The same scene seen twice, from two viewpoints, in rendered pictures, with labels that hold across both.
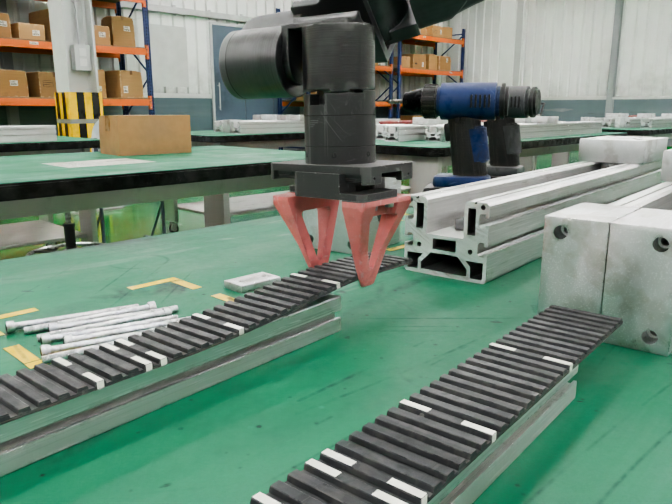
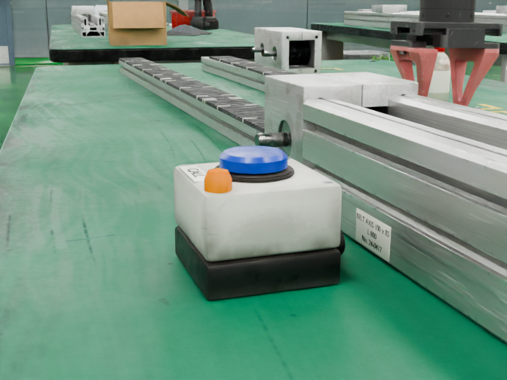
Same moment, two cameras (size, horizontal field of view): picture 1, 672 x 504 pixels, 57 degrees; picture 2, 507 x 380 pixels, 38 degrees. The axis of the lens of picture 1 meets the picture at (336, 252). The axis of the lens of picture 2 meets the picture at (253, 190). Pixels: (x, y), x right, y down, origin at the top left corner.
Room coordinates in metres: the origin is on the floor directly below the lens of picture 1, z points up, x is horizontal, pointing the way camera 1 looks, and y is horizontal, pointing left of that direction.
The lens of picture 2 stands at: (0.76, -0.80, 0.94)
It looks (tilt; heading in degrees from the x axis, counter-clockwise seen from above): 15 degrees down; 122
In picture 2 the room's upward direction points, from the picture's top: straight up
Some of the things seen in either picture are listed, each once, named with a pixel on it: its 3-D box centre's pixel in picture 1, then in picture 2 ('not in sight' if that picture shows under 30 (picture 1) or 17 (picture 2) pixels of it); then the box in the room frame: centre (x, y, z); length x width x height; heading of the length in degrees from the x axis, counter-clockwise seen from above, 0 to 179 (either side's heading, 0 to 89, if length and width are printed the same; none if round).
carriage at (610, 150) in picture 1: (623, 156); not in sight; (1.15, -0.53, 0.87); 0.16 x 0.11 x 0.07; 140
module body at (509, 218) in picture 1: (573, 197); not in sight; (0.95, -0.37, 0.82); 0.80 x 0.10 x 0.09; 140
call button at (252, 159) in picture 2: not in sight; (253, 167); (0.53, -0.44, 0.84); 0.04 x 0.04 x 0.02
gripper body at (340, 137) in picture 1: (340, 138); (447, 4); (0.50, 0.00, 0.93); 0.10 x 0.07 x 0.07; 50
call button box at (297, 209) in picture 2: not in sight; (266, 219); (0.54, -0.43, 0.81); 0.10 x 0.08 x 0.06; 50
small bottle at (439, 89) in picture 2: not in sight; (438, 65); (0.38, 0.35, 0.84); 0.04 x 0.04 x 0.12
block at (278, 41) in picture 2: not in sight; (287, 53); (-0.03, 0.60, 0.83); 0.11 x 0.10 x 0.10; 51
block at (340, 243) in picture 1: (360, 210); not in sight; (0.80, -0.03, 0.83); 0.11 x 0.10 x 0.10; 54
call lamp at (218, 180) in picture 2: not in sight; (218, 179); (0.54, -0.48, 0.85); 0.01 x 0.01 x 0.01
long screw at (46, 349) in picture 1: (115, 338); not in sight; (0.45, 0.17, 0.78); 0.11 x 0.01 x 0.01; 123
